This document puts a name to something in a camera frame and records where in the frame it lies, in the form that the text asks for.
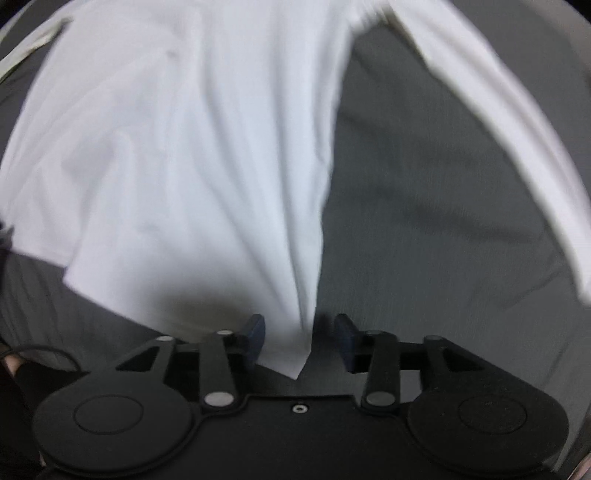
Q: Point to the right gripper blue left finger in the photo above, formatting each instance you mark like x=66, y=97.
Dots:
x=252, y=338

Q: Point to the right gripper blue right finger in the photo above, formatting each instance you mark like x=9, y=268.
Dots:
x=354, y=346

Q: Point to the white long-sleeve shirt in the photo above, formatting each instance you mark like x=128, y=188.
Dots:
x=173, y=157

